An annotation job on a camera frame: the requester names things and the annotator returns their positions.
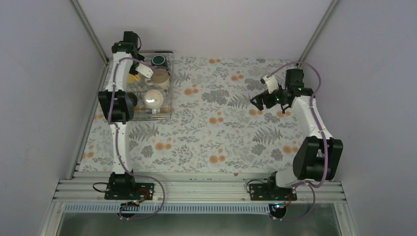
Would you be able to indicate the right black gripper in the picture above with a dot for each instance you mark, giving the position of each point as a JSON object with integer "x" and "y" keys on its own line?
{"x": 258, "y": 98}

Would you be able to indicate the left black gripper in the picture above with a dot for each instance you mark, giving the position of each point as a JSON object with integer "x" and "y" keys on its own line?
{"x": 132, "y": 72}

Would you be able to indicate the iridescent floral mug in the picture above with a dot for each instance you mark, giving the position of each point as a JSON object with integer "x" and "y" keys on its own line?
{"x": 153, "y": 100}

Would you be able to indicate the yellow mug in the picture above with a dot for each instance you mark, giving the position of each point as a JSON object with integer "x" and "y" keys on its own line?
{"x": 133, "y": 78}

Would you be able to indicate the black mug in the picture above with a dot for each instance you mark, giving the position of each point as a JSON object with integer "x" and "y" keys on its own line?
{"x": 133, "y": 98}

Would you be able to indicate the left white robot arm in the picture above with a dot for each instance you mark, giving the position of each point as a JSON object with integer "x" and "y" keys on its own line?
{"x": 118, "y": 105}

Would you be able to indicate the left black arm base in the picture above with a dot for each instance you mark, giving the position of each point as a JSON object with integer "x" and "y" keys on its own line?
{"x": 124, "y": 187}

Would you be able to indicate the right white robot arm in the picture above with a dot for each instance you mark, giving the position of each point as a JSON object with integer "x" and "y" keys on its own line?
{"x": 319, "y": 154}

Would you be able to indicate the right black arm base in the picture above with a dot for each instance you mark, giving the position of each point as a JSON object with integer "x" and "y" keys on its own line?
{"x": 267, "y": 190}

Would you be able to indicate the teal green mug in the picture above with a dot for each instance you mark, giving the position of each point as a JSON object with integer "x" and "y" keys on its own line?
{"x": 159, "y": 60}

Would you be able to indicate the beige cream mug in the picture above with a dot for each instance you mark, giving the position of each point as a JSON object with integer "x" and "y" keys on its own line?
{"x": 159, "y": 79}

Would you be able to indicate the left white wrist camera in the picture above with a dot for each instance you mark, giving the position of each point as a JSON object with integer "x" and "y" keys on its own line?
{"x": 145, "y": 70}

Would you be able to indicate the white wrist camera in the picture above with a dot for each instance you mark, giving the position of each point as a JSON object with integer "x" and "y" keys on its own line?
{"x": 271, "y": 82}
{"x": 145, "y": 70}

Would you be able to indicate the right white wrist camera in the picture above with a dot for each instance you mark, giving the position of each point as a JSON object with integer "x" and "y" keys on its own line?
{"x": 271, "y": 82}

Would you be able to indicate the wire dish rack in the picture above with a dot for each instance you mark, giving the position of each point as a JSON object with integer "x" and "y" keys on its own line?
{"x": 139, "y": 89}

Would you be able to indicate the aluminium rail frame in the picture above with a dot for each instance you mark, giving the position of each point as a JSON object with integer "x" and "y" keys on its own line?
{"x": 217, "y": 193}

